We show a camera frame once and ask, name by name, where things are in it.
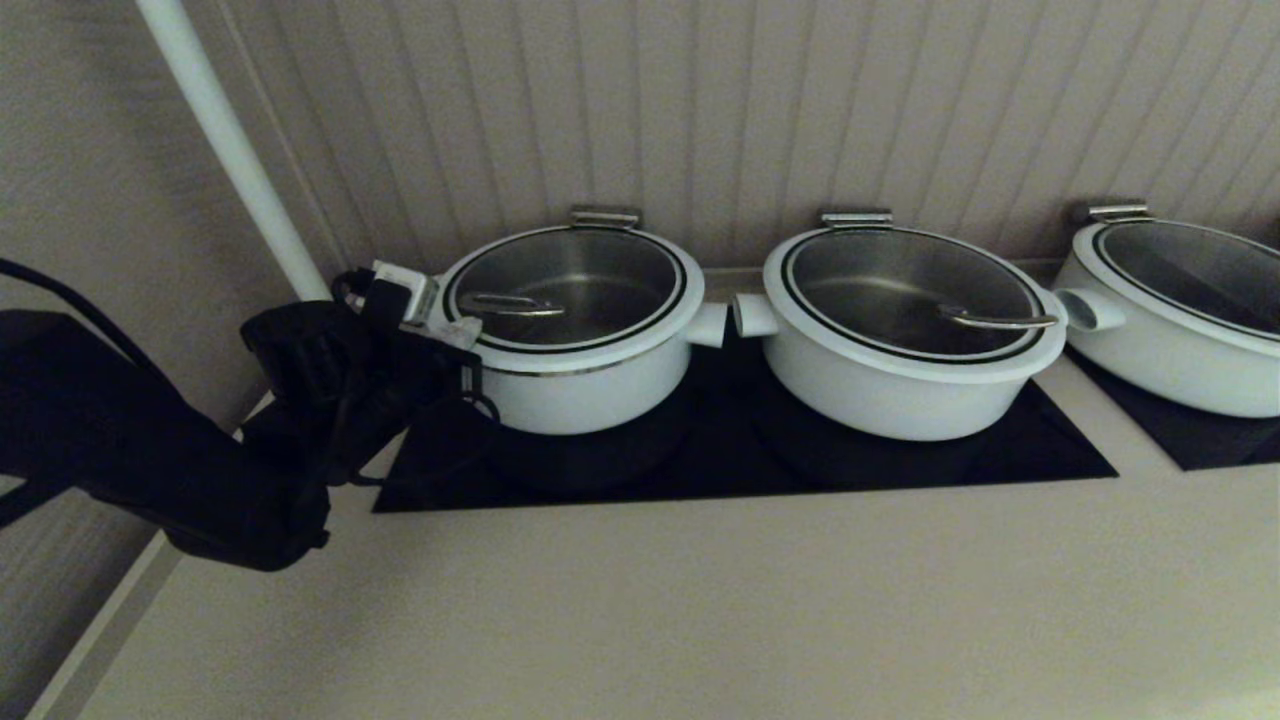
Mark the glass lid with white rim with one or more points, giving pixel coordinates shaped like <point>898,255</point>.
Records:
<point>1190,265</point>
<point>600,280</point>
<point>880,290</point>

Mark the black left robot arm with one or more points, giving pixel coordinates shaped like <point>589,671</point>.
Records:
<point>150,440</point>

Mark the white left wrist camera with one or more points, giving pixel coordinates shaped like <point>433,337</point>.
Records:
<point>405,290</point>

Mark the white metal pole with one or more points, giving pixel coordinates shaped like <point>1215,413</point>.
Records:
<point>235,150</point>

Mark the wide black glass cooktop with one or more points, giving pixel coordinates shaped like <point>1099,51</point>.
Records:
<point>700,470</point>

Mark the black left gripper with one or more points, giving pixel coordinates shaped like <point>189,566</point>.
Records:
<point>430,365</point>

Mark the white round pot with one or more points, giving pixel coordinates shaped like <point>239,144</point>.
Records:
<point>600,400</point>
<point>870,410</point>
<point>1160,370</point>

